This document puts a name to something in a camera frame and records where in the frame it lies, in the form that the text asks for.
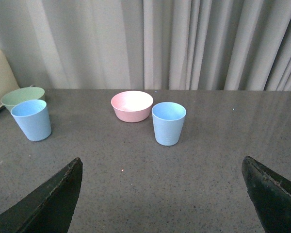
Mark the light blue plastic cup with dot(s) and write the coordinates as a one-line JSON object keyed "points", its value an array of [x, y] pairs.
{"points": [[32, 117]]}

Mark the pink plastic bowl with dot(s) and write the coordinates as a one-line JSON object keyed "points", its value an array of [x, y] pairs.
{"points": [[132, 106]]}

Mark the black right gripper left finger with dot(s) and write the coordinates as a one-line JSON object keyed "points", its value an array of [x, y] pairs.
{"points": [[50, 207]]}

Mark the grey pleated curtain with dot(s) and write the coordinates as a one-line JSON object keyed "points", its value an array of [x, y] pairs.
{"points": [[149, 44]]}

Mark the green plastic bowl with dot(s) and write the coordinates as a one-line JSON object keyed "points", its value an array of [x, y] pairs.
{"points": [[13, 98]]}

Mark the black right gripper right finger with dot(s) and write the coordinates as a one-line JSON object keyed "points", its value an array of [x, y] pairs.
{"points": [[270, 194]]}

